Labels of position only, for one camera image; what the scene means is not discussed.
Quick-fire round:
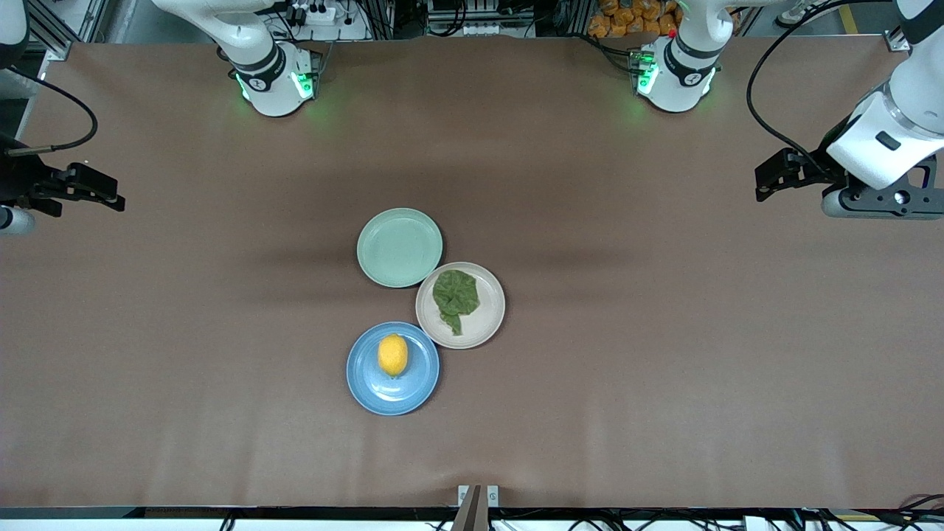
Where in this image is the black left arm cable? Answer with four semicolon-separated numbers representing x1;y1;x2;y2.
746;0;897;178

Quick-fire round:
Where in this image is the brown table cover sheet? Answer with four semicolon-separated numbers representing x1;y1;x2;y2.
0;37;944;510

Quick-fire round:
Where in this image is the green lettuce leaf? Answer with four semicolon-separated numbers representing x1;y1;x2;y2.
432;269;481;337

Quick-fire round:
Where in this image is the mint green plate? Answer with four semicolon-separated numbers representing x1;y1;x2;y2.
357;208;444;288

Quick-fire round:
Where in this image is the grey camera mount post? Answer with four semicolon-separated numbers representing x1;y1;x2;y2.
451;485;499;531

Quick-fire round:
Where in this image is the blue plate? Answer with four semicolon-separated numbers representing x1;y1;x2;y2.
346;322;440;417

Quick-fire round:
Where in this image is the bag of orange fruits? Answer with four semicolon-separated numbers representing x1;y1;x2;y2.
588;0;683;39

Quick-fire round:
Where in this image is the beige plate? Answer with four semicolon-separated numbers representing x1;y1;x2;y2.
415;262;507;350

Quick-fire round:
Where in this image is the yellow lemon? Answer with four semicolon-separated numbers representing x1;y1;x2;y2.
378;333;409;378

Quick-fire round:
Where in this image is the white power strip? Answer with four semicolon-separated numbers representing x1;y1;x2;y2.
284;0;339;27

